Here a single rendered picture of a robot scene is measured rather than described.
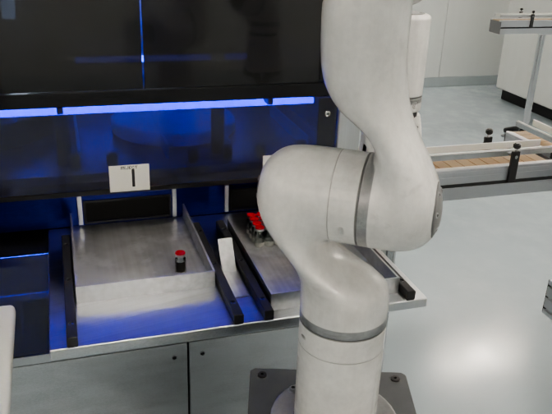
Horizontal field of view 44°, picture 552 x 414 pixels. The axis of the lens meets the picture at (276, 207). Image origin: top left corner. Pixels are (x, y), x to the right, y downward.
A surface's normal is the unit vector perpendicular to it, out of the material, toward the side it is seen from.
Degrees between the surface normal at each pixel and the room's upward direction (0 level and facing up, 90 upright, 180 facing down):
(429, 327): 0
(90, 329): 0
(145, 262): 0
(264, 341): 90
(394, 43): 93
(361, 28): 94
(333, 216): 95
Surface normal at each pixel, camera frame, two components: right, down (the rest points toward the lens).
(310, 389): -0.72, 0.26
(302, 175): -0.25, -0.35
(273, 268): 0.04, -0.92
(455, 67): 0.29, 0.39
